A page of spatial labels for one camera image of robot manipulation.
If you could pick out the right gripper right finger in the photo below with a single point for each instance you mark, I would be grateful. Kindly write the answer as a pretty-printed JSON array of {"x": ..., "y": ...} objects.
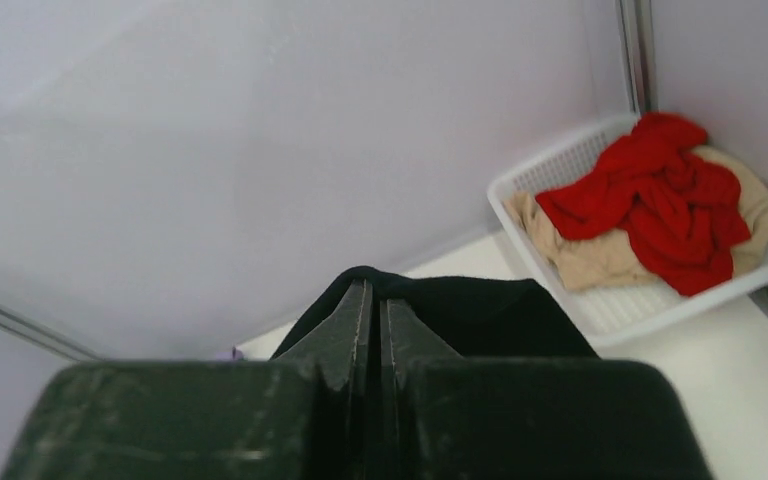
[{"x": 450, "y": 417}]

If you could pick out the beige t shirt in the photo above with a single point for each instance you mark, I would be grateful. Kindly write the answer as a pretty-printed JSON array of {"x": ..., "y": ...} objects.
[{"x": 608, "y": 260}]

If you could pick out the aluminium frame post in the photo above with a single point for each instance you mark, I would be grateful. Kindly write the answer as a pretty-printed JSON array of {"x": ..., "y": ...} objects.
[
  {"x": 637, "y": 36},
  {"x": 43, "y": 337}
]

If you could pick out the folded purple t shirt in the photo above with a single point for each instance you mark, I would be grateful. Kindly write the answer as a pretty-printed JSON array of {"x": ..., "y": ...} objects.
[{"x": 232, "y": 354}]

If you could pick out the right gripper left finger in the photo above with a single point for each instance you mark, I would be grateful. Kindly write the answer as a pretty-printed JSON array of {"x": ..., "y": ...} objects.
[{"x": 297, "y": 416}]

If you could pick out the left aluminium frame post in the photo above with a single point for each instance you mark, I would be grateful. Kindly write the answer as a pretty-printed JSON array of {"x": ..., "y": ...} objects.
[{"x": 43, "y": 337}]

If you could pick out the black t shirt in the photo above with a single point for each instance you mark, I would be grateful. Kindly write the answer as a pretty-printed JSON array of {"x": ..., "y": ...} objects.
[{"x": 475, "y": 316}]

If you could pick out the right aluminium frame post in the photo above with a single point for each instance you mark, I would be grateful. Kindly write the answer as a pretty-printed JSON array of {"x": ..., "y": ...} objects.
[{"x": 637, "y": 36}]

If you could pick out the white plastic basket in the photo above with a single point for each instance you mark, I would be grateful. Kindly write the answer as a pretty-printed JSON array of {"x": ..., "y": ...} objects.
[{"x": 605, "y": 316}]

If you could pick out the red t shirt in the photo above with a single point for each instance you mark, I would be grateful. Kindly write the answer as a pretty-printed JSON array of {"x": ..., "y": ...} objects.
[{"x": 679, "y": 211}]

